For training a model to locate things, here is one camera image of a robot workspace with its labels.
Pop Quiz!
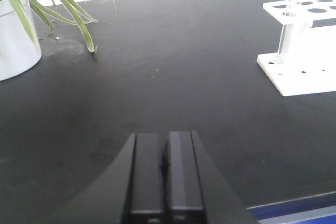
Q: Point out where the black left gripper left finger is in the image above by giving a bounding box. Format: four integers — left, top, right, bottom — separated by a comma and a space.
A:
56, 133, 163, 223

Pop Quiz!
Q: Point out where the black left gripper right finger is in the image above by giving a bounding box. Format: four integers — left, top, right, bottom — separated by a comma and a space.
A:
163, 131, 258, 223

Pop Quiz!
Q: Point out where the short transparent test tube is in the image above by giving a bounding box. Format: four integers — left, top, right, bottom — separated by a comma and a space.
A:
278, 0, 306, 65

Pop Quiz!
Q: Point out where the white test tube rack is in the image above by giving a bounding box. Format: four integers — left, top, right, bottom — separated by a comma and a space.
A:
257, 0, 335, 97

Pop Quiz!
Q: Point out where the white plant pot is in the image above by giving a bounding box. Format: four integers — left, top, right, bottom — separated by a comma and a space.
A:
1, 0, 41, 81

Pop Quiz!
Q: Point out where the green spider plant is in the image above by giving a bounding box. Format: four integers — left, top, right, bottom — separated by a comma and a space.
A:
2, 0, 118, 53

